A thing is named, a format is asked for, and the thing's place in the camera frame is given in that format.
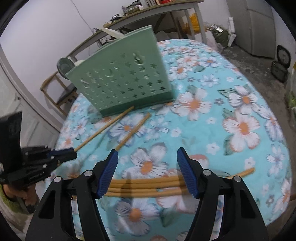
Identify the yellow plastic bag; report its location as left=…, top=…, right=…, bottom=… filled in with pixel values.
left=182, top=13, right=200, bottom=34

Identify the wooden chair black seat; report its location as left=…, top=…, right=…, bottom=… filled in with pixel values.
left=40, top=71, right=78, bottom=116

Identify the black round scale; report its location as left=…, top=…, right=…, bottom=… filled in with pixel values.
left=276, top=45, right=291, bottom=69

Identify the person's left hand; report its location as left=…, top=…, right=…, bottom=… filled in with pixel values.
left=3, top=184, right=39, bottom=206

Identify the green perforated utensil holder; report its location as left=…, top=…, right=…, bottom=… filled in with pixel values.
left=66, top=26, right=176, bottom=117

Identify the cream plastic ladle spoon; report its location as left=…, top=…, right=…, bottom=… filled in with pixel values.
left=101, top=28, right=126, bottom=39

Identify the long white desk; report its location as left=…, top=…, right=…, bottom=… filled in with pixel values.
left=66, top=0, right=208, bottom=62

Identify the white panel door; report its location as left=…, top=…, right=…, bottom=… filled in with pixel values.
left=1, top=50, right=61, bottom=148

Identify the grey refrigerator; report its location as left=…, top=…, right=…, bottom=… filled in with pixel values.
left=226, top=0, right=275, bottom=59

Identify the floral blue tablecloth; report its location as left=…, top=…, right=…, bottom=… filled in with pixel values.
left=45, top=39, right=292, bottom=240

